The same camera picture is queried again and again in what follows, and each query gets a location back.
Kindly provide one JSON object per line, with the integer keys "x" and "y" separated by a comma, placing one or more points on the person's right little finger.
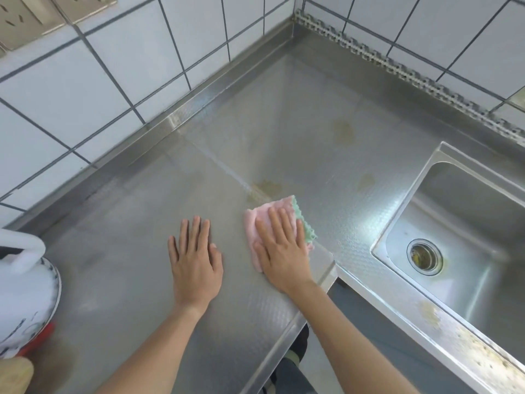
{"x": 302, "y": 235}

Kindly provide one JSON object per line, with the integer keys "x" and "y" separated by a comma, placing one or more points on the person's right hand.
{"x": 283, "y": 258}

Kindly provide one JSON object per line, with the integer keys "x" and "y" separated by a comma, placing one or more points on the person's right thumb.
{"x": 259, "y": 255}

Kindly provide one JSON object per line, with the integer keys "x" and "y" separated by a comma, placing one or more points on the person's dark trousers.
{"x": 293, "y": 373}

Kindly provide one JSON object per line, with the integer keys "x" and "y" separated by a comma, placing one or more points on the perforated metal edge strip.
{"x": 410, "y": 73}

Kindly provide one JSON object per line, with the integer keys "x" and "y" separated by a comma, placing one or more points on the person's left hand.
{"x": 196, "y": 274}

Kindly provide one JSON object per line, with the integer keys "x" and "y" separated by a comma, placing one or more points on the beige wall socket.
{"x": 82, "y": 6}
{"x": 22, "y": 20}

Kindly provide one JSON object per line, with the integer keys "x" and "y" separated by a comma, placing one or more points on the person's left little finger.
{"x": 174, "y": 250}

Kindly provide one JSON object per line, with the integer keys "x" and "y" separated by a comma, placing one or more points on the white plastic jug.
{"x": 24, "y": 299}

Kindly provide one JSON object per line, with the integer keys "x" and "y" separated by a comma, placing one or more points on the person's right forearm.
{"x": 348, "y": 344}

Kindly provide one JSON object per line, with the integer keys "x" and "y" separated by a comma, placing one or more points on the person's right middle finger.
{"x": 277, "y": 225}

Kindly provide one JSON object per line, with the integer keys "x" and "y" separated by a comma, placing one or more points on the person's left thumb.
{"x": 217, "y": 258}

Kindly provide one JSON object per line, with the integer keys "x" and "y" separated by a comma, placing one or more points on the pink and green cleaning cloth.
{"x": 251, "y": 225}

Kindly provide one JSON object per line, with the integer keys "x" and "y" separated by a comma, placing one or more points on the person's left middle finger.
{"x": 195, "y": 233}

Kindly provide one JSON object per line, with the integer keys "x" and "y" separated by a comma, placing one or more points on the metal sink drain strainer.
{"x": 425, "y": 257}

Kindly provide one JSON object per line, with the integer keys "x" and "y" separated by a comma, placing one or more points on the light wooden object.
{"x": 14, "y": 377}

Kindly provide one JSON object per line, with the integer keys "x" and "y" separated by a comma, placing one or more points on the stainless steel sink basin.
{"x": 471, "y": 225}

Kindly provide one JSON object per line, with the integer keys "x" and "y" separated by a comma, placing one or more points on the red base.
{"x": 39, "y": 340}

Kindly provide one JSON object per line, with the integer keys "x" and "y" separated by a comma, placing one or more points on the person's left forearm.
{"x": 158, "y": 352}

